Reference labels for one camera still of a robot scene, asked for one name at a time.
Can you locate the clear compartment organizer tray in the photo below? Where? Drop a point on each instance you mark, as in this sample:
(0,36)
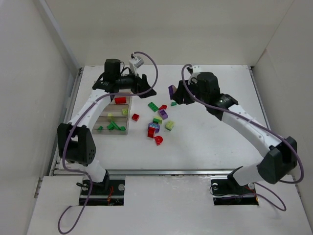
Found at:
(118,118)

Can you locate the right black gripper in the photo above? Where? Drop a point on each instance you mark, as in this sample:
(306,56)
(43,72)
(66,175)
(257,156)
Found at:
(186,89)

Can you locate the red curved lego piece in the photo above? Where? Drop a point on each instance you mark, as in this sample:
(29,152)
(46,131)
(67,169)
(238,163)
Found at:
(163,107)

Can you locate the green and yellow lego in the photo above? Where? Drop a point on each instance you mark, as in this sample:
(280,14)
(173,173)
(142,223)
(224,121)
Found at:
(157,120)

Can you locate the green lego plate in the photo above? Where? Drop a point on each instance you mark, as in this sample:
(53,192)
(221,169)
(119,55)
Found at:
(153,107)

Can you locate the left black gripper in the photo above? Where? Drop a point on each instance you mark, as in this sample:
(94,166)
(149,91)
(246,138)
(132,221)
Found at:
(138,83)

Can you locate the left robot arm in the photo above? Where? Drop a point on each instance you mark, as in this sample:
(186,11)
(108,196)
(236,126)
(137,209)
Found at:
(75,141)

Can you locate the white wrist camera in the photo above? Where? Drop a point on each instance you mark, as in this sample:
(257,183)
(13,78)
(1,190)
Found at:
(135,63)
(194,71)

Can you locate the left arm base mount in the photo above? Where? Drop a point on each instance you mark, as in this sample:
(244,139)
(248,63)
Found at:
(110,192)

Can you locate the red half-round lego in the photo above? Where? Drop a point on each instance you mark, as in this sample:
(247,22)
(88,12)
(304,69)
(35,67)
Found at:
(158,140)

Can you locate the long red lego brick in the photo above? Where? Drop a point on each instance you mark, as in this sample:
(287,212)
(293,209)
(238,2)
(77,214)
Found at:
(120,100)

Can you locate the red arch lego block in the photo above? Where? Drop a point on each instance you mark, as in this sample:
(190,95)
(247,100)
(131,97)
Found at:
(151,133)

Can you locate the small red lego cube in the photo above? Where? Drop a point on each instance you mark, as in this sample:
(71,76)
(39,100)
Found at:
(135,117)

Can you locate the purple flower lego disc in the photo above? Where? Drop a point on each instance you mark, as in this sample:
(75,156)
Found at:
(156,126)

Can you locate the purple hollow lego brick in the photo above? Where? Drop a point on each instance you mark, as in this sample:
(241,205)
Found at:
(162,113)

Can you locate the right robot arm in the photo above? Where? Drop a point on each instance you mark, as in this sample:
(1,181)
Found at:
(279,154)

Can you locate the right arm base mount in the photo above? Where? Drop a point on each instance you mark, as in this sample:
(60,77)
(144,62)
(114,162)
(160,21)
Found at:
(227,192)

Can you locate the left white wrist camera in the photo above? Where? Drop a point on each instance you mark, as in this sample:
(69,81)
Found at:
(135,63)

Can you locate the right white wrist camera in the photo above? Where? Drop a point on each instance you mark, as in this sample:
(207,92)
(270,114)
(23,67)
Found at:
(194,71)

